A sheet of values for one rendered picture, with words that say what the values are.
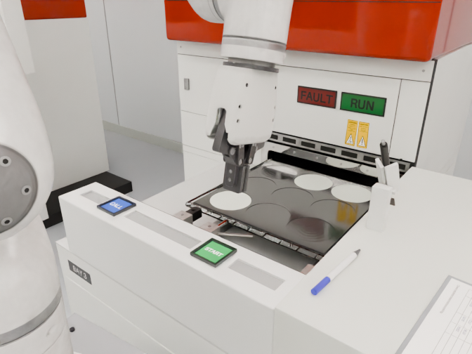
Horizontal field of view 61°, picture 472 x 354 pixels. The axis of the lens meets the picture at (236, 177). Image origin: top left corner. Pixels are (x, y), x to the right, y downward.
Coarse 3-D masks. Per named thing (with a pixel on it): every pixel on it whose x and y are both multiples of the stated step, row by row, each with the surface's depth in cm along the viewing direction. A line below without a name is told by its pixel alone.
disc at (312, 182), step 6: (306, 174) 110; (312, 174) 110; (294, 180) 107; (300, 180) 107; (306, 180) 107; (312, 180) 107; (318, 180) 107; (324, 180) 107; (330, 180) 107; (300, 186) 103; (306, 186) 103; (312, 186) 103; (318, 186) 103; (324, 186) 103; (330, 186) 103
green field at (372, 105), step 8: (344, 96) 103; (352, 96) 102; (360, 96) 101; (344, 104) 104; (352, 104) 103; (360, 104) 102; (368, 104) 100; (376, 104) 99; (368, 112) 101; (376, 112) 100
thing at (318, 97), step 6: (300, 90) 111; (306, 90) 110; (312, 90) 109; (318, 90) 107; (300, 96) 112; (306, 96) 110; (312, 96) 109; (318, 96) 108; (324, 96) 107; (330, 96) 106; (306, 102) 111; (312, 102) 110; (318, 102) 109; (324, 102) 107; (330, 102) 106
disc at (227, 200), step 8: (224, 192) 100; (232, 192) 100; (216, 200) 96; (224, 200) 96; (232, 200) 96; (240, 200) 96; (248, 200) 96; (224, 208) 93; (232, 208) 93; (240, 208) 93
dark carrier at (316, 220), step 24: (264, 168) 115; (288, 168) 115; (216, 192) 100; (264, 192) 100; (288, 192) 100; (312, 192) 100; (240, 216) 89; (264, 216) 89; (288, 216) 89; (312, 216) 89; (336, 216) 89; (360, 216) 89; (288, 240) 81; (312, 240) 81; (336, 240) 80
